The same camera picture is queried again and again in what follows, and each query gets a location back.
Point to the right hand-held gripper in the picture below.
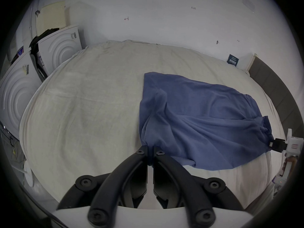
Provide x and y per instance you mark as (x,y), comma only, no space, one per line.
(294,145)

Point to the dark blue card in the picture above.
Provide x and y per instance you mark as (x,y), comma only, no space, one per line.
(233,60)

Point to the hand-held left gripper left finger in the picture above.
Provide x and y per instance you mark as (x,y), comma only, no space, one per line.
(123,174)

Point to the bed with beige sheet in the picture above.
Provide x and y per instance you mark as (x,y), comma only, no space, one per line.
(95,98)

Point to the white washing machine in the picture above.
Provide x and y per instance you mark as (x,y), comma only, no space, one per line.
(17,94)
(59,50)

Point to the dark padded headboard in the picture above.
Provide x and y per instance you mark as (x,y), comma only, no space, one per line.
(277,89)

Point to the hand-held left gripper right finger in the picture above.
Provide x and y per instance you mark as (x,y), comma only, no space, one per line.
(175,174)

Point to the dark blue shirt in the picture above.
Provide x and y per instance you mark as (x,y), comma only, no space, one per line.
(201,117)

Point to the person's right hand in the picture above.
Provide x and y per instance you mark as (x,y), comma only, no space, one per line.
(290,161)

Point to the beige flat board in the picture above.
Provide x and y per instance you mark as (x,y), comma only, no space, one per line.
(52,16)

